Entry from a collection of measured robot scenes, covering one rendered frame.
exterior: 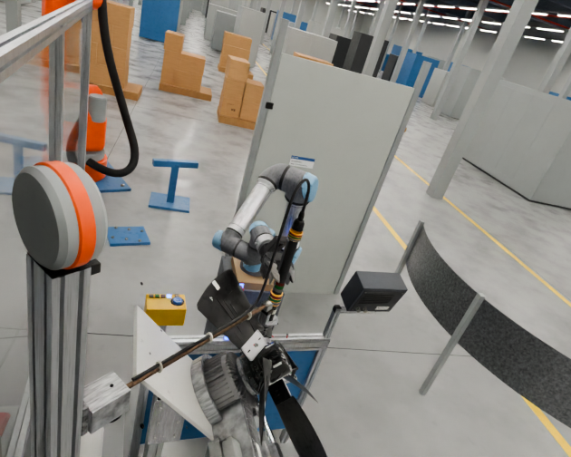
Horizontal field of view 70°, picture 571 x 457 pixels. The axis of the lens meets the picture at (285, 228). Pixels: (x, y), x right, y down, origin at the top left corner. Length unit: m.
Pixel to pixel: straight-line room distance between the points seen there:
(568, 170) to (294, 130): 8.84
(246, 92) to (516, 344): 7.01
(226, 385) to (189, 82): 9.34
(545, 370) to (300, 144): 2.17
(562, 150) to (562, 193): 1.16
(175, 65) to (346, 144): 7.43
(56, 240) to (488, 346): 2.83
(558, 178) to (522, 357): 8.42
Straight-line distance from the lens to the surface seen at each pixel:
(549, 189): 11.20
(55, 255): 0.65
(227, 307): 1.36
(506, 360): 3.11
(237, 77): 8.65
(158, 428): 1.46
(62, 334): 0.78
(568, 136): 10.81
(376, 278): 2.05
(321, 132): 3.19
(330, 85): 3.11
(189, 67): 10.33
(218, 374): 1.43
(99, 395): 1.03
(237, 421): 1.38
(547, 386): 3.09
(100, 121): 4.88
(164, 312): 1.77
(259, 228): 1.53
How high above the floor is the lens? 2.22
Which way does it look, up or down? 26 degrees down
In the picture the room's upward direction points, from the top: 17 degrees clockwise
